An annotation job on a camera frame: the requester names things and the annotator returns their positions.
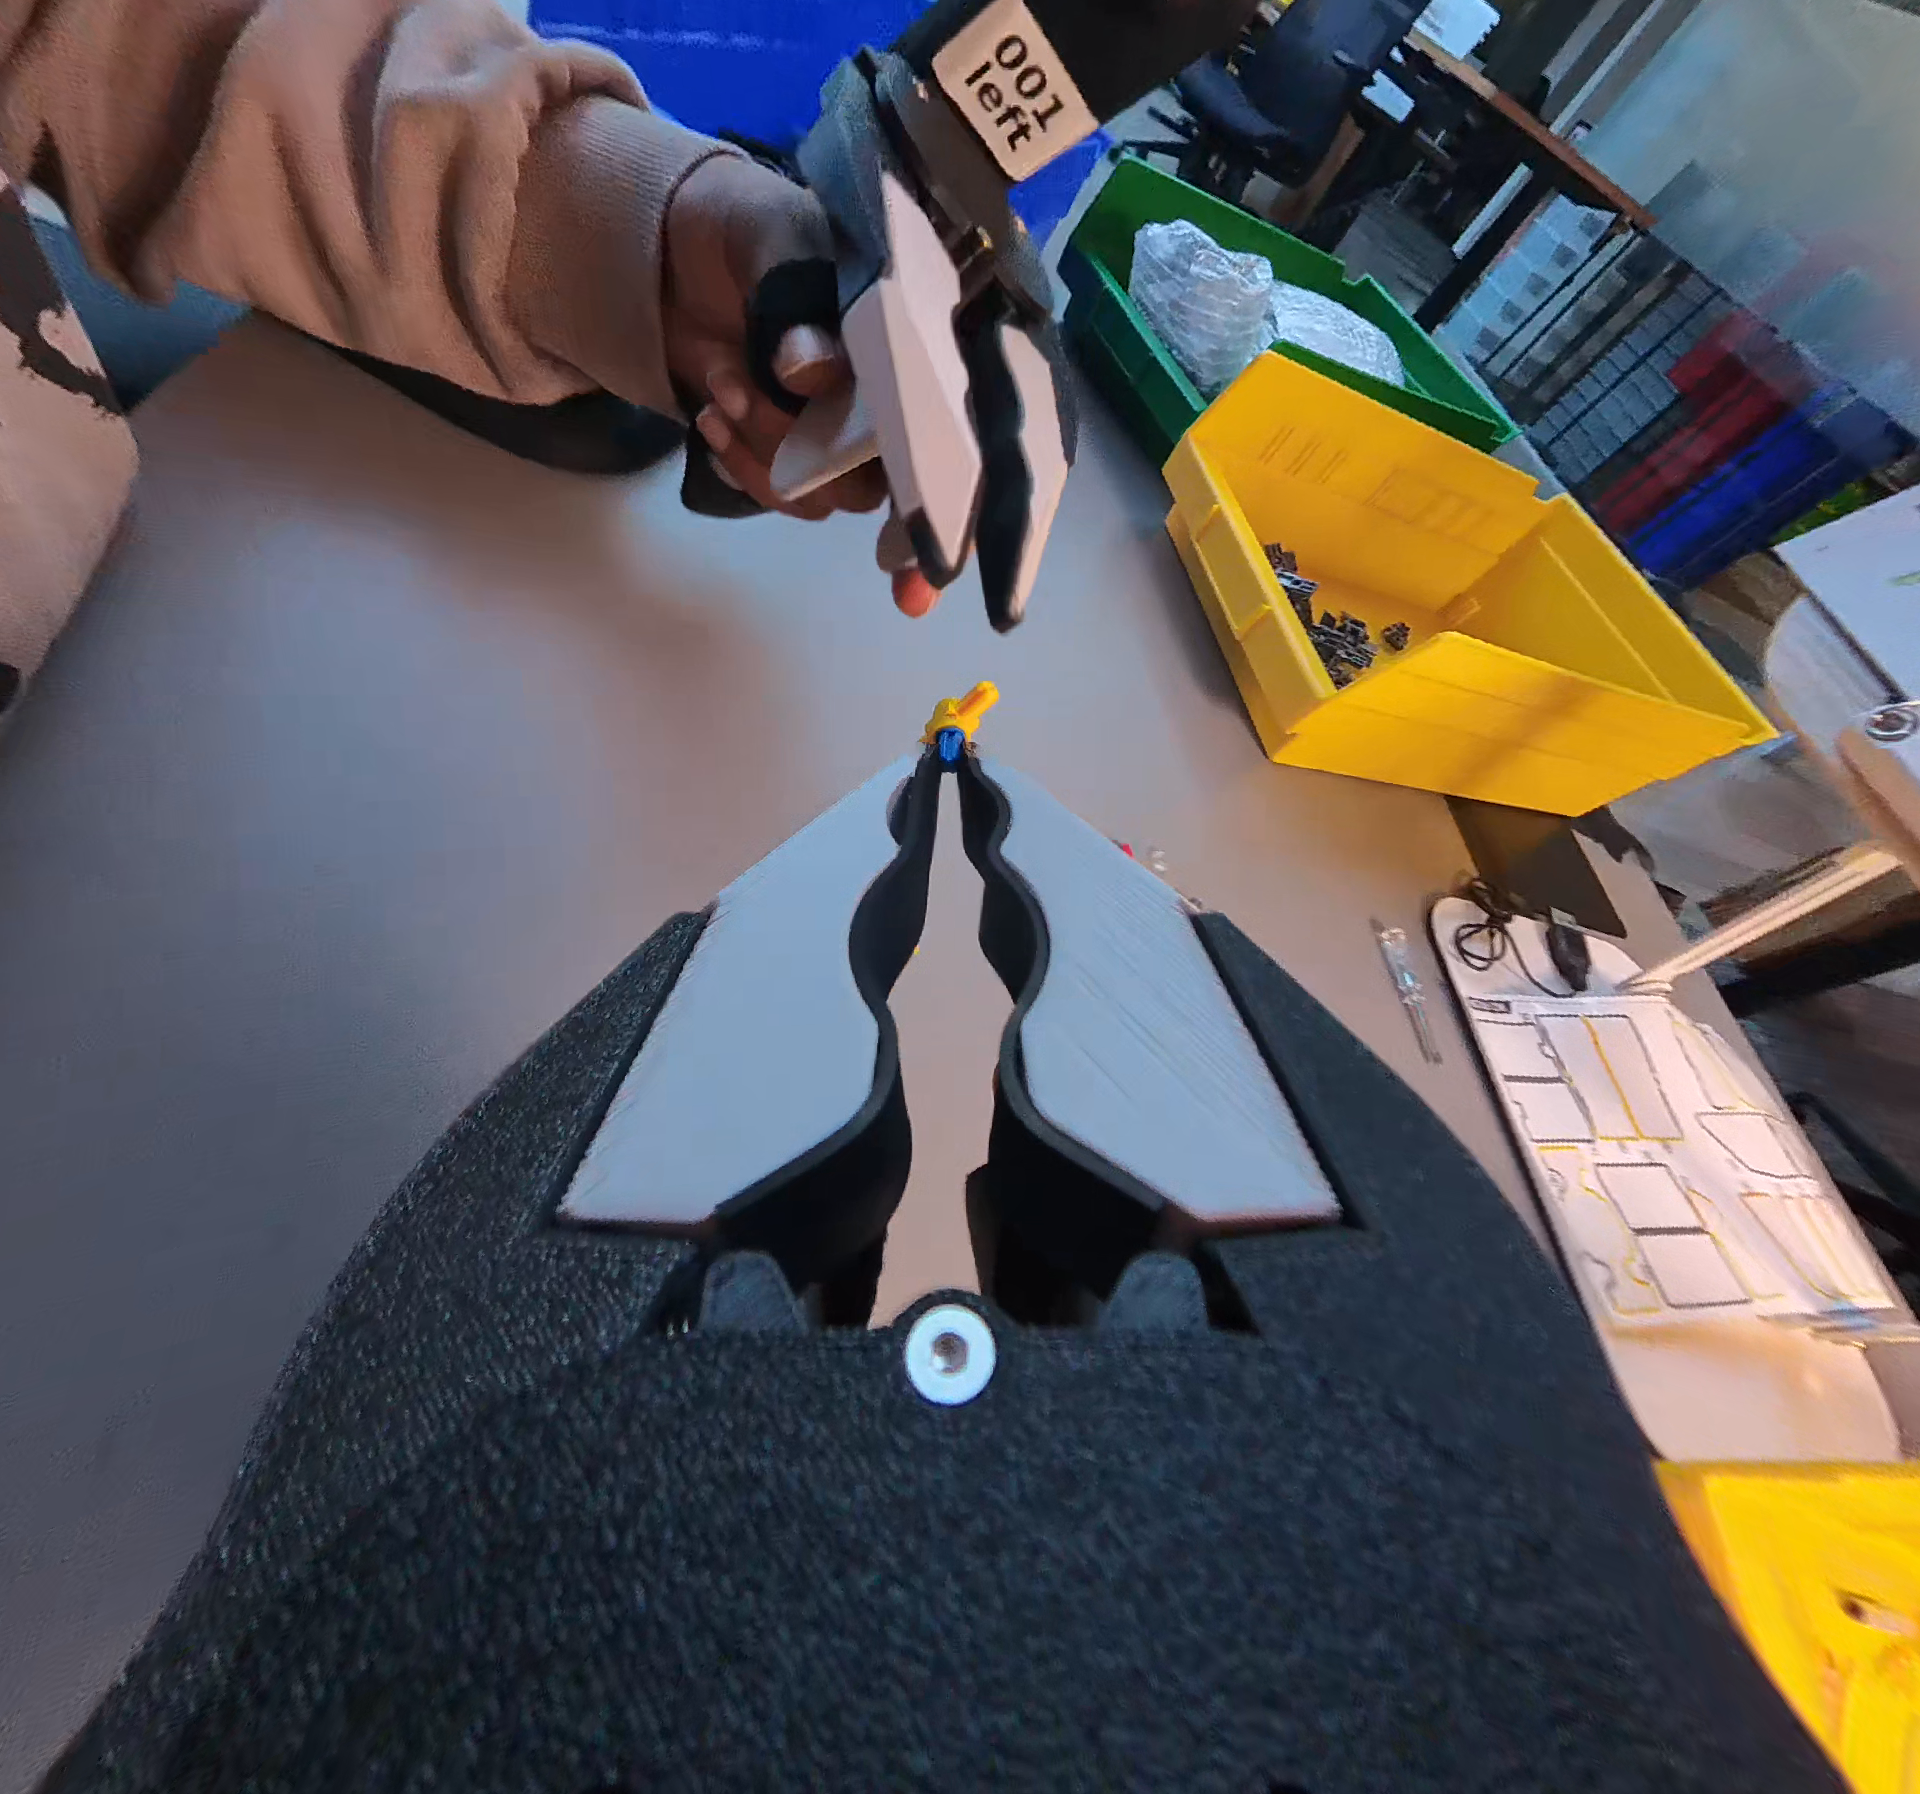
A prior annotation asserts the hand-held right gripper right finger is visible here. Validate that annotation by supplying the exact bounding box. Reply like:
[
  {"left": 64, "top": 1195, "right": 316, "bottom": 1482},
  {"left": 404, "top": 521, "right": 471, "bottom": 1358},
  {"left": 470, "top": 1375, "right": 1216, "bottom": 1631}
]
[{"left": 959, "top": 751, "right": 1341, "bottom": 1233}]

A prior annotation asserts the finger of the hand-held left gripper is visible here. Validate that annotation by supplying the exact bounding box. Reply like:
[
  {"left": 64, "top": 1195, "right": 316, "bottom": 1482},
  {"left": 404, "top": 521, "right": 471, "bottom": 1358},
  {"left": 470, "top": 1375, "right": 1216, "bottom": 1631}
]
[
  {"left": 978, "top": 318, "right": 1078, "bottom": 633},
  {"left": 839, "top": 171, "right": 987, "bottom": 588}
]

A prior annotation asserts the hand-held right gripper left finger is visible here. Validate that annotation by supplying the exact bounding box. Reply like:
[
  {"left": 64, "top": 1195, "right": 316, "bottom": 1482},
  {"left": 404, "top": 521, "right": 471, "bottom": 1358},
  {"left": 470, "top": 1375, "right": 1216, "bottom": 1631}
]
[{"left": 559, "top": 751, "right": 943, "bottom": 1233}]

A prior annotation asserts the person's left forearm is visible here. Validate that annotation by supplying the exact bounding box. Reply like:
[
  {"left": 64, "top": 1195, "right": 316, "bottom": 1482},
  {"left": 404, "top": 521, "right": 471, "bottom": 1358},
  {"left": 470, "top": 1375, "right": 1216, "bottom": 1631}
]
[{"left": 0, "top": 0, "right": 752, "bottom": 416}]

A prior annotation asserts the person's left hand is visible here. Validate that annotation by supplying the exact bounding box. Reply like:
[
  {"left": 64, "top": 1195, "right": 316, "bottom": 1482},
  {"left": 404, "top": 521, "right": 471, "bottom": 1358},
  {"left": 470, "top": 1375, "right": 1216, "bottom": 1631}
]
[{"left": 660, "top": 152, "right": 941, "bottom": 622}]

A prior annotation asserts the green plastic bin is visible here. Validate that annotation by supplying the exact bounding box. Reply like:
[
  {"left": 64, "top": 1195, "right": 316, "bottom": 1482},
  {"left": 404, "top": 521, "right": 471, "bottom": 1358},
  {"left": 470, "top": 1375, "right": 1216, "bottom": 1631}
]
[{"left": 1058, "top": 153, "right": 1521, "bottom": 467}]

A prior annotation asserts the black office chair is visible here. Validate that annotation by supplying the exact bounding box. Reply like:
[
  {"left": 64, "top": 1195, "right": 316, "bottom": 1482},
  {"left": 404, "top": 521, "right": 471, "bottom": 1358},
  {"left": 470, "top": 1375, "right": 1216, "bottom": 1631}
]
[{"left": 1170, "top": 0, "right": 1448, "bottom": 176}]

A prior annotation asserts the bubble wrap sheet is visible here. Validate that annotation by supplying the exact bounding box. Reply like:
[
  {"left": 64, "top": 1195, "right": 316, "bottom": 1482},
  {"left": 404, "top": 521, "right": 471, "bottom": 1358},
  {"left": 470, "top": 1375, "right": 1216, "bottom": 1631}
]
[{"left": 1267, "top": 279, "right": 1410, "bottom": 393}]

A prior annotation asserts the heap of dark connector pieces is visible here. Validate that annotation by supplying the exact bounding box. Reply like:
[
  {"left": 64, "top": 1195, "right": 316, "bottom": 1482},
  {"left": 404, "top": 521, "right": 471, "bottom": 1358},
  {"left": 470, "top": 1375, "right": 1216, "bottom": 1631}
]
[{"left": 1259, "top": 541, "right": 1415, "bottom": 688}]

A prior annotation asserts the wooden high table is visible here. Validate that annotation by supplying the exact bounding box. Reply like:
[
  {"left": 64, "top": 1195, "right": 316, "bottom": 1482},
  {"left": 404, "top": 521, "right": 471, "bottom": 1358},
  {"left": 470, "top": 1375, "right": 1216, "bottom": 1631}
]
[{"left": 1350, "top": 24, "right": 1659, "bottom": 326}]

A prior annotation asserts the yellow plastic storage bin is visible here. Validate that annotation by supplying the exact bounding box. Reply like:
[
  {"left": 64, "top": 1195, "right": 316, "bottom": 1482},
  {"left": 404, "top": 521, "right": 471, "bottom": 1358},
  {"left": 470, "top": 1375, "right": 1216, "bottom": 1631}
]
[
  {"left": 1161, "top": 352, "right": 1778, "bottom": 816},
  {"left": 1656, "top": 1462, "right": 1920, "bottom": 1794}
]

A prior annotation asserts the white book stand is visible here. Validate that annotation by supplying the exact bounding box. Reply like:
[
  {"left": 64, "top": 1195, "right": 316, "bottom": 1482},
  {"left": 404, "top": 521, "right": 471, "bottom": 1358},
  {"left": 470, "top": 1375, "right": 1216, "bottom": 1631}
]
[{"left": 1427, "top": 699, "right": 1920, "bottom": 1465}]

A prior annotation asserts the rack of small parts drawers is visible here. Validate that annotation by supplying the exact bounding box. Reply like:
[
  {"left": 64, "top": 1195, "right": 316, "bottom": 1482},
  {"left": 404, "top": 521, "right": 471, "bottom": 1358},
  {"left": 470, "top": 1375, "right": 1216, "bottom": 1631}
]
[{"left": 1477, "top": 195, "right": 1920, "bottom": 588}]

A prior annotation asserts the person's beige sweatshirt torso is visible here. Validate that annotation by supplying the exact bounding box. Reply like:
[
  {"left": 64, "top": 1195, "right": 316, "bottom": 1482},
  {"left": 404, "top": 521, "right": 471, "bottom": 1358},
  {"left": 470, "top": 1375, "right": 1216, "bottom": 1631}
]
[{"left": 0, "top": 167, "right": 140, "bottom": 715}]

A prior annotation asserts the clear-handled small screwdriver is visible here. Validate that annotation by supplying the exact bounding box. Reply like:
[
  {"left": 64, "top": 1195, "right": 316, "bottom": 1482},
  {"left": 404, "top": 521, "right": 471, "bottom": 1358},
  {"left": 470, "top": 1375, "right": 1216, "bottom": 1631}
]
[{"left": 1371, "top": 921, "right": 1444, "bottom": 1064}]

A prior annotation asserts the black cable with plug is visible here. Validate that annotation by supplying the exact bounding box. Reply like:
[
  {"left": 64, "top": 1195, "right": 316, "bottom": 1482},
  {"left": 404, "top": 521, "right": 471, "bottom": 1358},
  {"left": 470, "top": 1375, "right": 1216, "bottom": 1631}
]
[{"left": 1453, "top": 875, "right": 1592, "bottom": 993}]

